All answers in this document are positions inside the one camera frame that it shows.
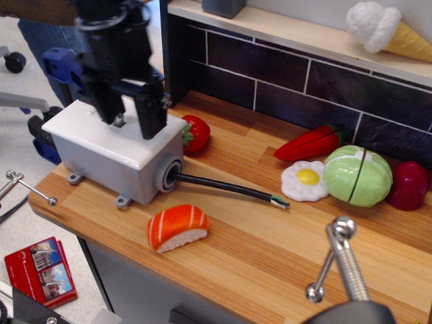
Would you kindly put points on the brown chair seat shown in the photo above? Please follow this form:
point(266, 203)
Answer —
point(57, 12)

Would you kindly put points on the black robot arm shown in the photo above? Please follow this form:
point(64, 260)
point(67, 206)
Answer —
point(110, 12)

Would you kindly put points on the grey block on shelf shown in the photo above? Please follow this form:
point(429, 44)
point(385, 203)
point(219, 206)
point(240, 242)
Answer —
point(223, 8)

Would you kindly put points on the metal clamp screw right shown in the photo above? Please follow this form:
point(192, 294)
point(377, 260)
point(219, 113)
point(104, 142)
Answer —
point(339, 234)

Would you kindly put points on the grey cabinet drawer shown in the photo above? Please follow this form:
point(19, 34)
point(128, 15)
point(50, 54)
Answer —
point(140, 296)

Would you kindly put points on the ice cream cone toy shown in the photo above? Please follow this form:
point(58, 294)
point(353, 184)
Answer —
point(378, 28)

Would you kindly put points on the grey chair leg with caster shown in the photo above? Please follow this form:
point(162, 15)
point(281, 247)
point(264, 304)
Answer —
point(22, 90)

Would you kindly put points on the dark red pepper toy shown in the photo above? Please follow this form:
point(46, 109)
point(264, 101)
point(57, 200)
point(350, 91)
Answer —
point(410, 186)

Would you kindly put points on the fried egg toy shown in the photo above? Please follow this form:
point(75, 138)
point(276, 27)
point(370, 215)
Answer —
point(303, 181)

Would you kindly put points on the green cabbage toy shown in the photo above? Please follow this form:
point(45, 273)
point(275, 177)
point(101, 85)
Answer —
point(357, 176)

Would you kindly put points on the red chili pepper toy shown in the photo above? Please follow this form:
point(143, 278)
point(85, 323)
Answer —
point(314, 143)

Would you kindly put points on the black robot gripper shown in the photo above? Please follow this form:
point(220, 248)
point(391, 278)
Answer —
point(117, 64)

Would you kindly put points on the clear light switch toggle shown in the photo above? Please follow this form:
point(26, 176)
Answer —
point(119, 120)

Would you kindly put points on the blue bar clamp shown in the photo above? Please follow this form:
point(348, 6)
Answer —
point(62, 71)

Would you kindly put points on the white grey switch box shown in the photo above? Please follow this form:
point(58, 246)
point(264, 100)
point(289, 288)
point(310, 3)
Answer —
point(119, 159)

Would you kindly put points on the salmon sushi toy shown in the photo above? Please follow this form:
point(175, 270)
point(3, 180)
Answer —
point(175, 227)

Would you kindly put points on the dark tiled backsplash shelf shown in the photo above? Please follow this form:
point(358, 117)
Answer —
point(300, 73)

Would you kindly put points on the red strawberry toy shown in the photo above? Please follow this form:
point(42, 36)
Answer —
point(195, 134)

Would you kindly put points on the red booklet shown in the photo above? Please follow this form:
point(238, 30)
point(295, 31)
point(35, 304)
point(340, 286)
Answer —
point(41, 271)

